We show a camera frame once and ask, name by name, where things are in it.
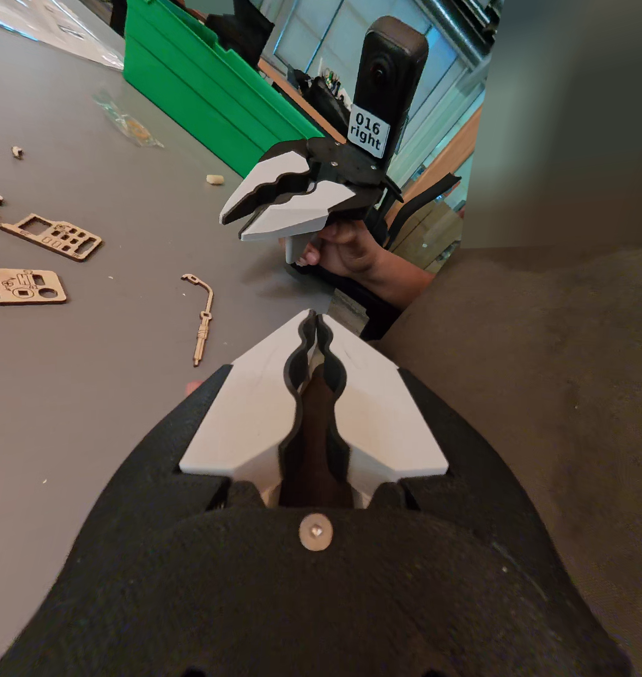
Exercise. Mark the green plastic bin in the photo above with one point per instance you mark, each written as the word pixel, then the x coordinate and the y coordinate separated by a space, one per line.
pixel 194 69

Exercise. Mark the wooden keypad-shaped piece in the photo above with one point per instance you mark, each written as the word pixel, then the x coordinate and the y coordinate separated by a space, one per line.
pixel 14 227

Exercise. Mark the black office chair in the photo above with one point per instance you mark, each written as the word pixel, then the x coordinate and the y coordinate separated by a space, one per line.
pixel 400 217

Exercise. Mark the cardboard box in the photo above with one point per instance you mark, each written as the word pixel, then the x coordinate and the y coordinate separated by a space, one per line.
pixel 432 232

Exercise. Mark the black bag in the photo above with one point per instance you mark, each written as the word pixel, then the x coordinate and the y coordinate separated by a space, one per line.
pixel 241 24

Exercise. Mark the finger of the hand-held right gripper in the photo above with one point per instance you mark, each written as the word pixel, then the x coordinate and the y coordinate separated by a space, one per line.
pixel 271 177
pixel 294 217

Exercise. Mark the wooden beam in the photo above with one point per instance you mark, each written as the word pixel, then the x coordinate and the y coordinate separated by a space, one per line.
pixel 442 153

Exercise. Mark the person's right hand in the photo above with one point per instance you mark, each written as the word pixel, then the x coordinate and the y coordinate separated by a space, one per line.
pixel 347 248

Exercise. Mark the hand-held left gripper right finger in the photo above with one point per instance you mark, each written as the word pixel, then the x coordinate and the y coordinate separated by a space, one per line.
pixel 390 423

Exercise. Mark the grey desk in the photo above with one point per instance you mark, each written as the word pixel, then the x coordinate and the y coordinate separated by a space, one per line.
pixel 114 381

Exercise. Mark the person's brown shirt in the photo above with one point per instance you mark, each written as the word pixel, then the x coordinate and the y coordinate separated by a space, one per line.
pixel 538 423

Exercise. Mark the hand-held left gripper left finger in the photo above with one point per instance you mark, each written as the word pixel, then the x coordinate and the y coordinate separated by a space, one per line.
pixel 236 418

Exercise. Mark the person's right forearm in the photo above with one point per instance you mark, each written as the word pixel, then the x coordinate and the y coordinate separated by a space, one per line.
pixel 411 280

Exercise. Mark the person's dark brown trousers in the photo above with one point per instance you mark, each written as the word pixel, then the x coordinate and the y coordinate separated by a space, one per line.
pixel 315 439

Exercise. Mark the clear plastic bag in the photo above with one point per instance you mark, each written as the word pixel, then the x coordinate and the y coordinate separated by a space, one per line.
pixel 128 124

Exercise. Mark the silver ventilation duct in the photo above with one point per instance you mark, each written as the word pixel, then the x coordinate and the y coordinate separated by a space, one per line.
pixel 458 21

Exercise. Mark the wooden bent pipe piece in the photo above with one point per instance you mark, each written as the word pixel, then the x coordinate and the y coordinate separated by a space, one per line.
pixel 203 328

